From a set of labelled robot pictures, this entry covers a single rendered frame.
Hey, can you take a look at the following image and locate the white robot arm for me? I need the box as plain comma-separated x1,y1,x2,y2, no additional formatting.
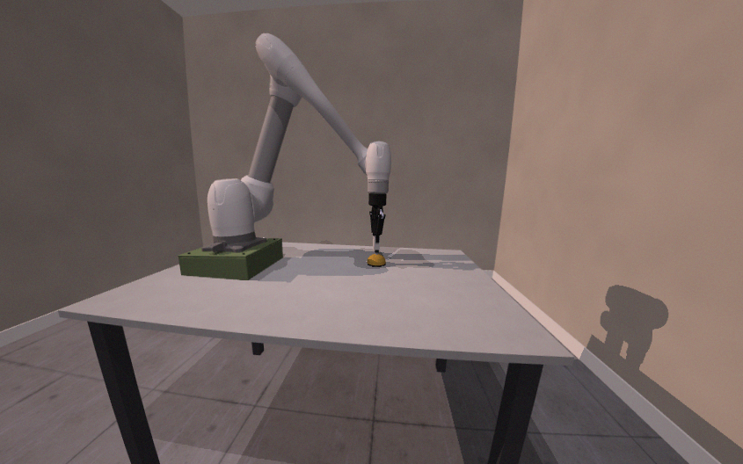
201,33,391,253

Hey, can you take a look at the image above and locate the brass dome bell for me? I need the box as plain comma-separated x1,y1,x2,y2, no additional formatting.
367,250,386,267

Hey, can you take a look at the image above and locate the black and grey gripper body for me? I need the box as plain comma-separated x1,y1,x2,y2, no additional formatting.
368,193,386,218

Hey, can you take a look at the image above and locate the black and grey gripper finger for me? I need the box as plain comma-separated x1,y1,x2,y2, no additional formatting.
373,209,386,250
369,210,375,249

